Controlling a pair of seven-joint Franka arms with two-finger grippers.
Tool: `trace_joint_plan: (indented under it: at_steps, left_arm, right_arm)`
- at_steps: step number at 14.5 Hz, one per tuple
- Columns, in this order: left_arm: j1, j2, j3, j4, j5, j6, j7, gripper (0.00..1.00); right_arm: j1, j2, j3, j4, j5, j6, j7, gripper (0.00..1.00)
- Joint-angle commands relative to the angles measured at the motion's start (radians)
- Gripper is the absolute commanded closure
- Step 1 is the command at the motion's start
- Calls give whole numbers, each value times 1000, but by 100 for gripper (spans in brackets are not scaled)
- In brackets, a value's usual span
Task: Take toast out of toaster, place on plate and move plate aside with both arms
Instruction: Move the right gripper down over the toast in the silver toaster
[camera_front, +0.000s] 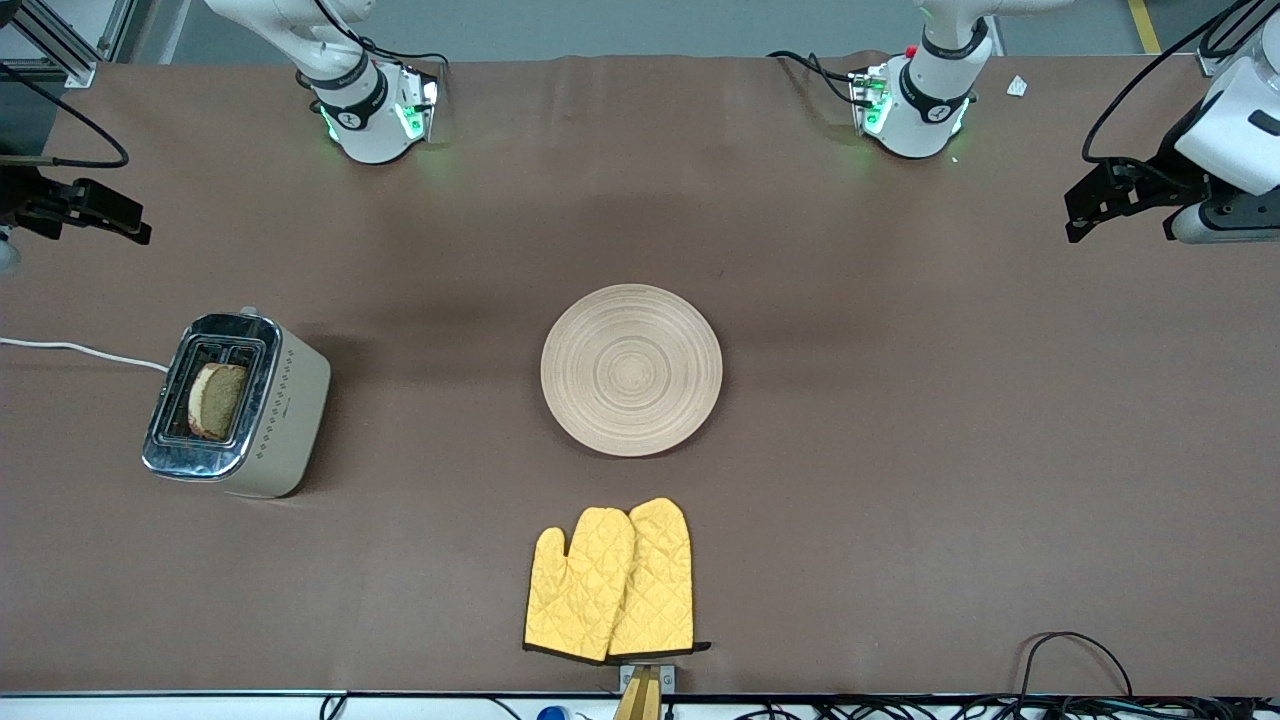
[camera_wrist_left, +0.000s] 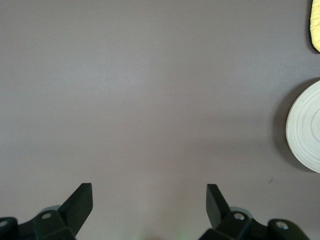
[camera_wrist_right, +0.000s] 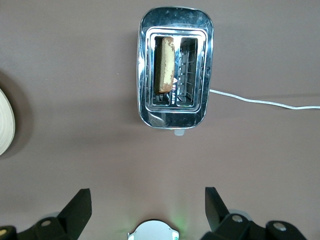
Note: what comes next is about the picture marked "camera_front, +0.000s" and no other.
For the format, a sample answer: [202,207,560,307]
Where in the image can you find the slice of brown toast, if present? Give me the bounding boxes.
[187,362,250,443]

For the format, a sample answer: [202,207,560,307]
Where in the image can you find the round light wooden plate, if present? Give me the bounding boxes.
[540,283,724,458]

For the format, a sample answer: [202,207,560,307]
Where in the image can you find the silver base connector box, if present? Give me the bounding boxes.
[848,65,893,138]
[395,62,443,143]

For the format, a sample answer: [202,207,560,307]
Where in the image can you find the cream and chrome toaster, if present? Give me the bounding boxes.
[141,306,332,499]

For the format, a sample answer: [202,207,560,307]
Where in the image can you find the brown table cover sheet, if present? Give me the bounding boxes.
[0,52,1280,698]

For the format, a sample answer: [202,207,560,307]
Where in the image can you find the yellow quilted oven mitt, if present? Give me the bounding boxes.
[607,497,712,659]
[523,507,637,664]

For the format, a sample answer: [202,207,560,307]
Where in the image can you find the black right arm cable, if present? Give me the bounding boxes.
[0,62,131,169]

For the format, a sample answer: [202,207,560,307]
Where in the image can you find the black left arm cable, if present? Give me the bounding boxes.
[1080,0,1280,171]

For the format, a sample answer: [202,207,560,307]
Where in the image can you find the white toaster power cable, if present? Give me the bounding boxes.
[0,337,170,374]

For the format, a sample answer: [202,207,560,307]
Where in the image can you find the black looped cable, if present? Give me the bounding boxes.
[1015,631,1136,701]

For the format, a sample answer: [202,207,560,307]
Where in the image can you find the black cable bundle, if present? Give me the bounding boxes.
[735,695,1280,720]

